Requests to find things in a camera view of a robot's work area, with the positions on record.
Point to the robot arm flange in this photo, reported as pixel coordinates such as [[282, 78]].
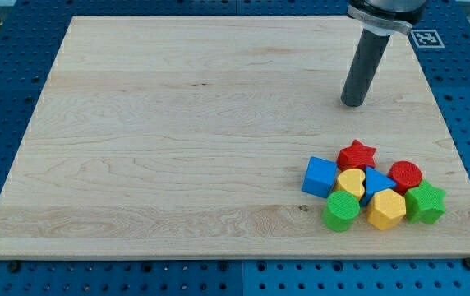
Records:
[[386, 17]]

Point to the light wooden board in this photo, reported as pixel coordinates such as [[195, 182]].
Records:
[[186, 137]]

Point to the blue cube block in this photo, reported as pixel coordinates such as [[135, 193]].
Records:
[[319, 177]]

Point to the yellow heart block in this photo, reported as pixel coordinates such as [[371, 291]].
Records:
[[351, 181]]

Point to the red star block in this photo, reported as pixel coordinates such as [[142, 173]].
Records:
[[356, 156]]

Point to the green cylinder block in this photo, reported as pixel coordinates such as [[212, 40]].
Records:
[[341, 209]]

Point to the blue triangle block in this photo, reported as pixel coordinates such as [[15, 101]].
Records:
[[375, 182]]

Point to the yellow hexagon block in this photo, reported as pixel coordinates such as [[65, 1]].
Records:
[[386, 209]]

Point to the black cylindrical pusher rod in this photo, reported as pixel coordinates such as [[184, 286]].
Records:
[[369, 52]]

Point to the red cylinder block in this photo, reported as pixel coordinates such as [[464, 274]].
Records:
[[406, 175]]

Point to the green star block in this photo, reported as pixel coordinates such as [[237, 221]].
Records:
[[425, 203]]

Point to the white fiducial marker tag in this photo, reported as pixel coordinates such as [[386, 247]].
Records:
[[427, 39]]

